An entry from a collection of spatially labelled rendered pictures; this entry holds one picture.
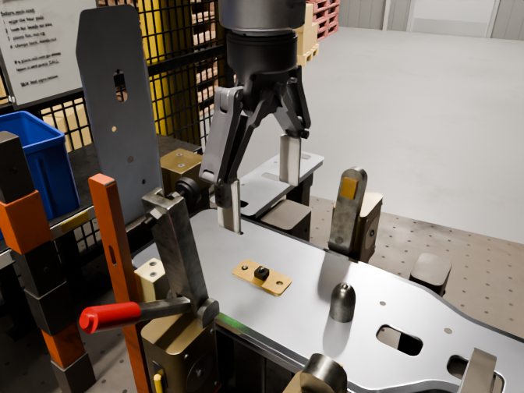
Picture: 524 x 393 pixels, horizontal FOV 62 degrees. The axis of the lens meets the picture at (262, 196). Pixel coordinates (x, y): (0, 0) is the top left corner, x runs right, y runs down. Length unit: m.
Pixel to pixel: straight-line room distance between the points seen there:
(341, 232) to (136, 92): 0.39
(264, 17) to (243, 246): 0.38
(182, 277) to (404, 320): 0.30
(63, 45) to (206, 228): 0.47
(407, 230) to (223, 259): 0.75
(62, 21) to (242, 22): 0.58
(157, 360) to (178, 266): 0.12
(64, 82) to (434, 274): 0.77
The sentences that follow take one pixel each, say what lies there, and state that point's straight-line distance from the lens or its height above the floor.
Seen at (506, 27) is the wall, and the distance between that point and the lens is 8.45.
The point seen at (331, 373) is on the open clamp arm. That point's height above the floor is 1.11.
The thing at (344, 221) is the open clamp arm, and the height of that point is 1.04.
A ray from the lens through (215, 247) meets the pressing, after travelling 0.70.
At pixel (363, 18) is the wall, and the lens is 8.65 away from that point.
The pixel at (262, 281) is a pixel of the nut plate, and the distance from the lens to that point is 0.63.
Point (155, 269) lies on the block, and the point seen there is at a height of 1.06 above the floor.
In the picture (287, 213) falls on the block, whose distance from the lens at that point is 0.81.
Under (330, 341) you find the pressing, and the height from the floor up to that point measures 1.00.
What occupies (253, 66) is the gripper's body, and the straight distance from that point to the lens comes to 0.46.
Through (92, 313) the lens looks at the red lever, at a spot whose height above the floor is 1.15.
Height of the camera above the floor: 1.42
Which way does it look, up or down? 31 degrees down
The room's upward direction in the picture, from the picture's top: straight up
